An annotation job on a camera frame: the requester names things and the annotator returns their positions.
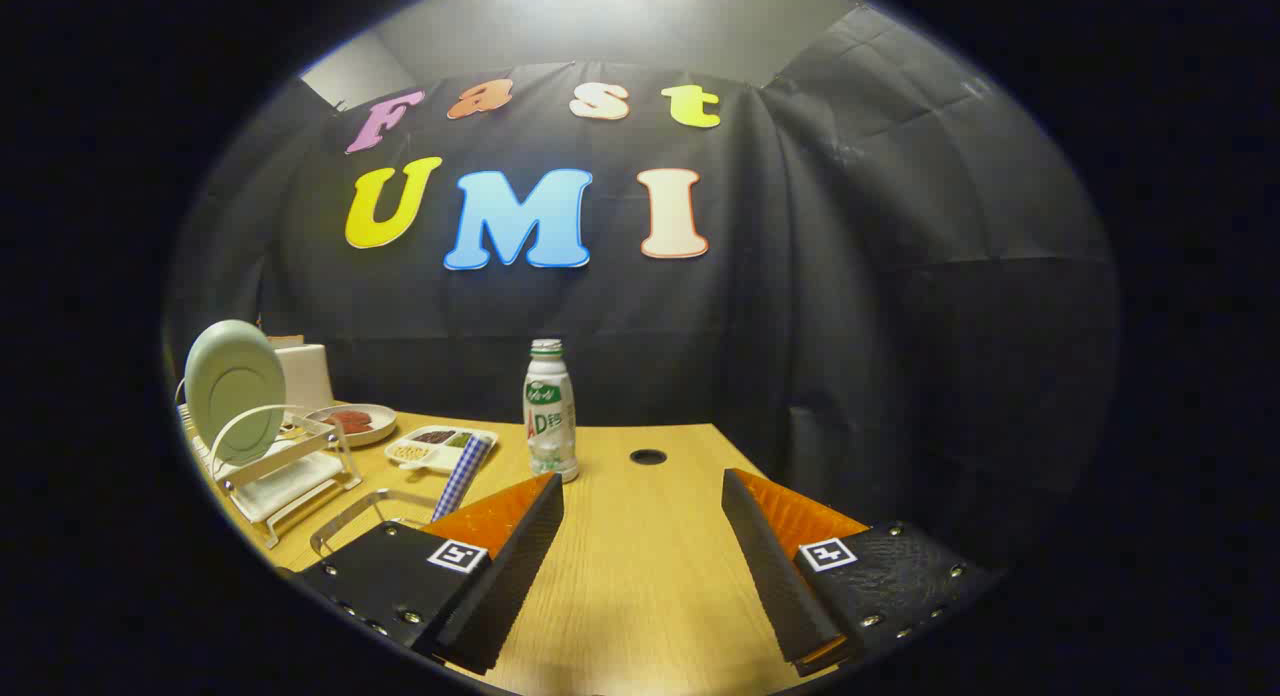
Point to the black backdrop cloth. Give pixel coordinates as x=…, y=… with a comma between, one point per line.
x=800, y=276

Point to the white dish rack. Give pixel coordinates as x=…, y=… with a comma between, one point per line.
x=285, y=486

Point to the white divided snack tray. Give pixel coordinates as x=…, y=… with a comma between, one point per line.
x=440, y=448

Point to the white toaster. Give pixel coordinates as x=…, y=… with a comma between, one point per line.
x=305, y=376

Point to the round beige plate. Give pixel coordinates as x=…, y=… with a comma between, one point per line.
x=375, y=431

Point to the red meat patty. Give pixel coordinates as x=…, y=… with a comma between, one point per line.
x=348, y=421

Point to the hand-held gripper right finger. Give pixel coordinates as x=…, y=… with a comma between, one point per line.
x=775, y=566

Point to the white drink bottle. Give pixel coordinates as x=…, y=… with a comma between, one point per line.
x=550, y=416

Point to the pale green plate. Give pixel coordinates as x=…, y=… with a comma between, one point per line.
x=235, y=386

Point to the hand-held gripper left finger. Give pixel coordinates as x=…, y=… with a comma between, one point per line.
x=500, y=576

